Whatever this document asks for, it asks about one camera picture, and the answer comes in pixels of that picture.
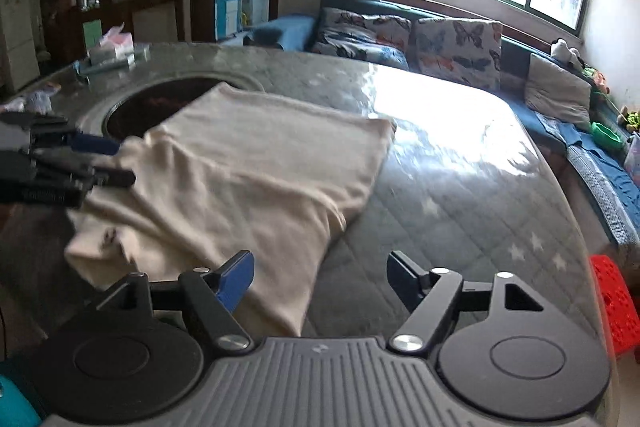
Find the light blue cabinet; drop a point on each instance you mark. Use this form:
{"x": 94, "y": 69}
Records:
{"x": 230, "y": 12}

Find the large butterfly print pillow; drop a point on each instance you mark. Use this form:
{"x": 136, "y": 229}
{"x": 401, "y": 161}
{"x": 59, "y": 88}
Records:
{"x": 457, "y": 54}

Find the pink tissue box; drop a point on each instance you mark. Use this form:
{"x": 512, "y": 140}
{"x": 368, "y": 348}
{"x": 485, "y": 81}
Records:
{"x": 117, "y": 49}

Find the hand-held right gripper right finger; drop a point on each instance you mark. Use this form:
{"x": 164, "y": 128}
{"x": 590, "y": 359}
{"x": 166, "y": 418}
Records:
{"x": 405, "y": 282}

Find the blue sofa cover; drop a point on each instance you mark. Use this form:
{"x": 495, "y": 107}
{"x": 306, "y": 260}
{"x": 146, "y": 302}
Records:
{"x": 600, "y": 187}

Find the panda plush toy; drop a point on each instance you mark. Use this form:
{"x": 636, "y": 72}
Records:
{"x": 565, "y": 52}

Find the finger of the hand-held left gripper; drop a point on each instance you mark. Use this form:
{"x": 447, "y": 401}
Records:
{"x": 115, "y": 179}
{"x": 97, "y": 145}

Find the wooden chair back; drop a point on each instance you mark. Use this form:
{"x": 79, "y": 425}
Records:
{"x": 155, "y": 17}

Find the pink and green plush toy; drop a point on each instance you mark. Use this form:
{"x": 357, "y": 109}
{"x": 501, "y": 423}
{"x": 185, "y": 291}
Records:
{"x": 596, "y": 79}

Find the round black induction cooktop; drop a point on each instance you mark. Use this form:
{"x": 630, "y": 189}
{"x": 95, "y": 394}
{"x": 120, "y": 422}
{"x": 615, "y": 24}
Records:
{"x": 150, "y": 104}

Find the dark blue sofa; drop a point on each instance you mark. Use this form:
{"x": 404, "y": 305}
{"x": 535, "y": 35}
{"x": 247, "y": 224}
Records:
{"x": 515, "y": 52}

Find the teal object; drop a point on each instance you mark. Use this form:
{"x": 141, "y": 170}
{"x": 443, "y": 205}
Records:
{"x": 15, "y": 402}

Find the red plastic stool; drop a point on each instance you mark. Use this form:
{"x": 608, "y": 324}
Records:
{"x": 617, "y": 307}

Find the white refrigerator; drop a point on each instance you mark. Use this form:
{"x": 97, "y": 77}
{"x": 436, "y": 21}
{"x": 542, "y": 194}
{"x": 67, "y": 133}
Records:
{"x": 17, "y": 42}

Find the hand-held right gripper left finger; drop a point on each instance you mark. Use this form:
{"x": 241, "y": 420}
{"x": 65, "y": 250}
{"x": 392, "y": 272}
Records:
{"x": 235, "y": 283}

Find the beige knit sweater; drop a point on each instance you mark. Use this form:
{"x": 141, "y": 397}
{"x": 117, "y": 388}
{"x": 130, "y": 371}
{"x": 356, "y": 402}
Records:
{"x": 240, "y": 187}

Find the green plastic basin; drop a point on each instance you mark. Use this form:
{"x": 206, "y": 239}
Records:
{"x": 607, "y": 136}

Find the grey plain pillow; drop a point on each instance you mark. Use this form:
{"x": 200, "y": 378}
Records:
{"x": 557, "y": 94}

